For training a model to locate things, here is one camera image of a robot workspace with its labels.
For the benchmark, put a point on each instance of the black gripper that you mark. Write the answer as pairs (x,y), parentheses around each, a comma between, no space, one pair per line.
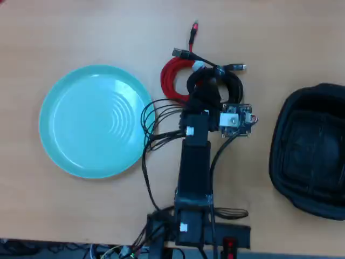
(205,103)

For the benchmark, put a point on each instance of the black plastic bowl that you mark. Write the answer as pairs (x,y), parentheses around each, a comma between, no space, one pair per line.
(310,151)

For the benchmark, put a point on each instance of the light teal round plate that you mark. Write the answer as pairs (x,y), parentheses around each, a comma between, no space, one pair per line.
(81,121)

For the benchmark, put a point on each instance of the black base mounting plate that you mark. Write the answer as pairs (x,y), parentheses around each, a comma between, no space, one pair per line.
(237,232)

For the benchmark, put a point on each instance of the red and black clamp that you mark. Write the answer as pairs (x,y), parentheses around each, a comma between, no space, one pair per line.
(230,246)

